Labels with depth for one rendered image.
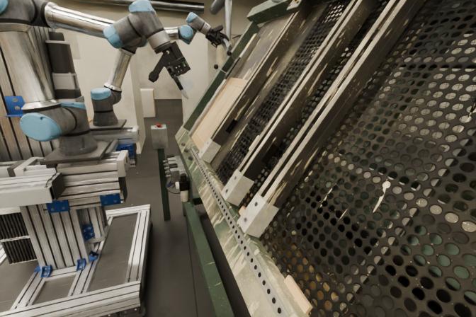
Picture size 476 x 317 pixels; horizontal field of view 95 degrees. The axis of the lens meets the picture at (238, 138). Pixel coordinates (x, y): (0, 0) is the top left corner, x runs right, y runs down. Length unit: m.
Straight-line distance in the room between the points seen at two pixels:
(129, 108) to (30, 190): 2.69
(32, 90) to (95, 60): 2.72
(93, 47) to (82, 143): 2.66
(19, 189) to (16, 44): 0.56
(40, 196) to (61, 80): 0.58
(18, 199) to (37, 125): 0.33
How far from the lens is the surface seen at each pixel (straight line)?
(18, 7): 1.12
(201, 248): 1.78
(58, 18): 1.17
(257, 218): 0.77
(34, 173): 1.33
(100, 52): 3.75
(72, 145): 1.22
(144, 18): 0.90
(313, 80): 0.94
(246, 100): 1.28
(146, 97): 6.41
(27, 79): 1.09
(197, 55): 5.19
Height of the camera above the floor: 1.45
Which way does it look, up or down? 19 degrees down
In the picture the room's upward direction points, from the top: 2 degrees clockwise
